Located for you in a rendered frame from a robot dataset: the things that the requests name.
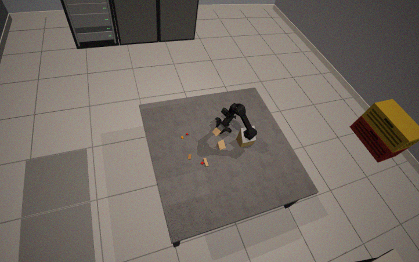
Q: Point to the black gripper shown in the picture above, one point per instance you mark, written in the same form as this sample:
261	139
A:
225	122

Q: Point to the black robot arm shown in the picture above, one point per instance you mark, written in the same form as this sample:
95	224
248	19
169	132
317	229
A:
239	109

